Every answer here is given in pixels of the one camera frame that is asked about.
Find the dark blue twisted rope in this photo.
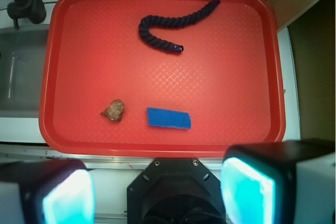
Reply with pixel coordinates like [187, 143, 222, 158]
[138, 0, 221, 55]

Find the stainless steel sink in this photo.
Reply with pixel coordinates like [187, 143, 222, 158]
[1, 25, 49, 118]

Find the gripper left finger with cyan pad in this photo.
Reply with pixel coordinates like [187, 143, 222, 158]
[1, 159, 96, 223]

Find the black faucet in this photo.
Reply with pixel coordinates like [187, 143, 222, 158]
[7, 0, 47, 30]

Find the blue sponge piece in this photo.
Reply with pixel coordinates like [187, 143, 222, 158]
[146, 108, 191, 130]

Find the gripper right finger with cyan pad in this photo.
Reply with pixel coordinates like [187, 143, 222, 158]
[220, 139, 335, 223]

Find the brown rock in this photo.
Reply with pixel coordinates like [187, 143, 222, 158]
[100, 99, 125, 122]

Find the red plastic tray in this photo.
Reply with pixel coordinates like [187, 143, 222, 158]
[39, 0, 286, 157]

